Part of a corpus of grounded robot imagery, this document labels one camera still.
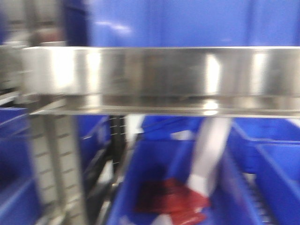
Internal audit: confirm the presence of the stainless steel shelf edge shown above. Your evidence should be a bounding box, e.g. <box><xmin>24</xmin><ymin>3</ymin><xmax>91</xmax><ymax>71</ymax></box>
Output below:
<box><xmin>22</xmin><ymin>47</ymin><xmax>300</xmax><ymax>118</ymax></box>

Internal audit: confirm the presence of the blue tray upper shelf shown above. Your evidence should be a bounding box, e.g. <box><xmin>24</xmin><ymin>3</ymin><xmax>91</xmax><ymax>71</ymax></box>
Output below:
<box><xmin>62</xmin><ymin>0</ymin><xmax>300</xmax><ymax>47</ymax></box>

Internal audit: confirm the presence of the blue bin with red item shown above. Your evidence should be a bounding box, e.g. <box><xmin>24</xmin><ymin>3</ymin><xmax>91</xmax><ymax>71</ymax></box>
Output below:
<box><xmin>106</xmin><ymin>140</ymin><xmax>263</xmax><ymax>225</ymax></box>

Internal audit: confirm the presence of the red plastic packet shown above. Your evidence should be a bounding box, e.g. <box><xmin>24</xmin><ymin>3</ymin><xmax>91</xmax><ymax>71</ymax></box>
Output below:
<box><xmin>134</xmin><ymin>178</ymin><xmax>211</xmax><ymax>225</ymax></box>

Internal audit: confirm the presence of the blue bin lower right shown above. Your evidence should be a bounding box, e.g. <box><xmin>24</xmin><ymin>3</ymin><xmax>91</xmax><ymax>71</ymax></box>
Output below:
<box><xmin>227</xmin><ymin>118</ymin><xmax>300</xmax><ymax>225</ymax></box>

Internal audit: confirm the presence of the blue bin lower left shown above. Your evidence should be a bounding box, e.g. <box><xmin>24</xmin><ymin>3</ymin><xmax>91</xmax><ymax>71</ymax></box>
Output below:
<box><xmin>0</xmin><ymin>107</ymin><xmax>42</xmax><ymax>225</ymax></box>

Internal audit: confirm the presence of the slotted metal shelf post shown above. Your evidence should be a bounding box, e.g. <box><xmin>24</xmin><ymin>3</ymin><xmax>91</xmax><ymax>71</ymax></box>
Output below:
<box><xmin>30</xmin><ymin>114</ymin><xmax>88</xmax><ymax>225</ymax></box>

